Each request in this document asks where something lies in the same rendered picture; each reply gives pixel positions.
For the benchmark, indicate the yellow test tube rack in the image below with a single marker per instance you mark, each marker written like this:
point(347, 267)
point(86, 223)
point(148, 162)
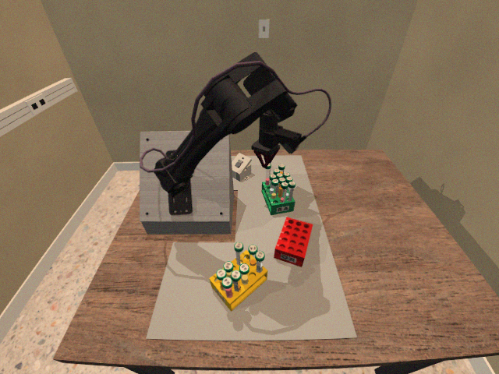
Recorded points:
point(254, 281)

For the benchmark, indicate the beige bench mat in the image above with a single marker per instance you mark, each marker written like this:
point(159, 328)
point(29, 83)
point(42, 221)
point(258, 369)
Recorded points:
point(294, 302)

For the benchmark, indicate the red test tube rack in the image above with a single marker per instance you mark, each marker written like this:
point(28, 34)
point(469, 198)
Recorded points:
point(292, 253)

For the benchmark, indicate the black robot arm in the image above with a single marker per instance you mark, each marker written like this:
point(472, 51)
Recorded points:
point(226, 99)

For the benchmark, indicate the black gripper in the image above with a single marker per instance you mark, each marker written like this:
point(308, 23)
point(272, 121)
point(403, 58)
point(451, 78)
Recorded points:
point(259, 149)

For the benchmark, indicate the green test tube rack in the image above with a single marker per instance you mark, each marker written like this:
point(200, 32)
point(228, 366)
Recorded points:
point(277, 207)

